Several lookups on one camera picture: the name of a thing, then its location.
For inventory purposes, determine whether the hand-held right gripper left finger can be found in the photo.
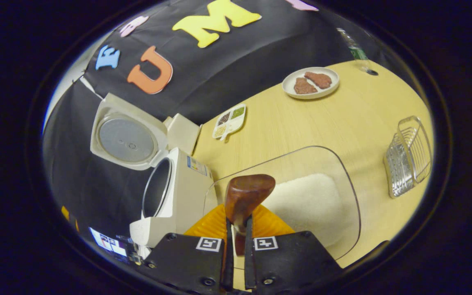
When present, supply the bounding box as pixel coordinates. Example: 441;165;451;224
142;204;235;295

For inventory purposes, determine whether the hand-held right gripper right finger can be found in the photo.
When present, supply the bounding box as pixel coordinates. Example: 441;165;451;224
243;204;343;295

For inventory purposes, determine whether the brown wooden spoon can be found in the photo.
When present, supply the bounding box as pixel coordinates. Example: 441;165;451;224
225;174;276;257

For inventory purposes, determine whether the white rice cooker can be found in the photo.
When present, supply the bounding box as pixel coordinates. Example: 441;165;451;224
90;93;215;249

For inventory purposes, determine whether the white rice heap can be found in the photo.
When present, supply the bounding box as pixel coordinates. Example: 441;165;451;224
261;173;345;247

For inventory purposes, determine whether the metal wire chopstick holder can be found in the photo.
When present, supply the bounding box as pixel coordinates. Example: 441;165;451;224
383;116;433;199

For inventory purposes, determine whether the computer monitor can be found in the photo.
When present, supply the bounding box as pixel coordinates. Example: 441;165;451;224
89;227;128;258

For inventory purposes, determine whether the clear plastic container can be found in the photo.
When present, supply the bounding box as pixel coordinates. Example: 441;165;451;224
203;145;362;271

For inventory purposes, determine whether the white toaster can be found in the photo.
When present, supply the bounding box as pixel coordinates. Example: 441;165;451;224
165;113;202;157

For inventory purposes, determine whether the white divided grain dish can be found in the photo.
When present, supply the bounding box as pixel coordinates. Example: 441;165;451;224
212;104;247;142

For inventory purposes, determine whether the white round plate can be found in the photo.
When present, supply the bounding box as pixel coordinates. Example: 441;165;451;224
282;67;340;100

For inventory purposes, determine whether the brown meat piece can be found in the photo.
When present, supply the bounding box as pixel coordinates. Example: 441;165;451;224
304;72;333;90
294;77;318;95

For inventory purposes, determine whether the green label water bottle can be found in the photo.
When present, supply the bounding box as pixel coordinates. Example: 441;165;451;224
336;27;379;77

